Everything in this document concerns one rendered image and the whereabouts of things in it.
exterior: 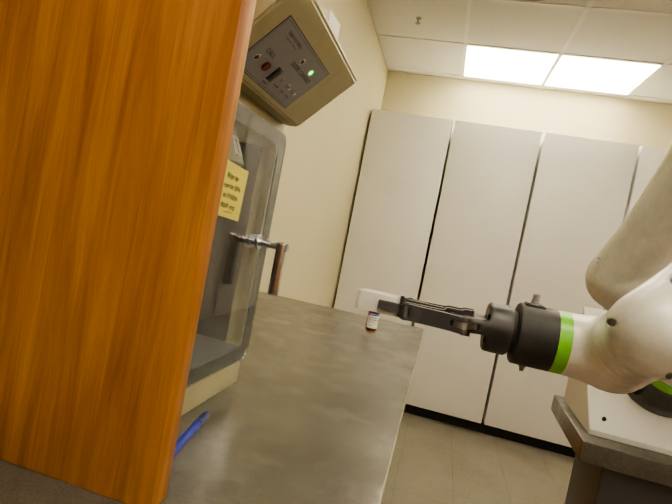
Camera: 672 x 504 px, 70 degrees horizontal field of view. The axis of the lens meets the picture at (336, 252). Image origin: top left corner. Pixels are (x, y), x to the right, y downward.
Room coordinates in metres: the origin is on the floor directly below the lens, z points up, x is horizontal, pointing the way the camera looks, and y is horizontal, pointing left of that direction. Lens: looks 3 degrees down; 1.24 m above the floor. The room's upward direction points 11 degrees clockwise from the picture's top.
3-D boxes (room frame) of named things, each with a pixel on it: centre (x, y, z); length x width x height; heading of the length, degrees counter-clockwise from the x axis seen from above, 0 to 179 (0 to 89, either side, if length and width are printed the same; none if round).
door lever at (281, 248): (0.81, 0.11, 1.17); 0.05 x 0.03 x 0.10; 77
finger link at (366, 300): (0.76, -0.08, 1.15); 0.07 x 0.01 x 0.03; 77
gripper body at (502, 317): (0.73, -0.24, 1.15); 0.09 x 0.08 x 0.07; 77
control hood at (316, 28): (0.70, 0.11, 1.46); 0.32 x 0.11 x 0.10; 168
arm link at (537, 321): (0.72, -0.31, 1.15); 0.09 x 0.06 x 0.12; 167
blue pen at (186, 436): (0.62, 0.14, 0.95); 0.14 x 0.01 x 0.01; 177
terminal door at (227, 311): (0.71, 0.16, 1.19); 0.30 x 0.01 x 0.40; 167
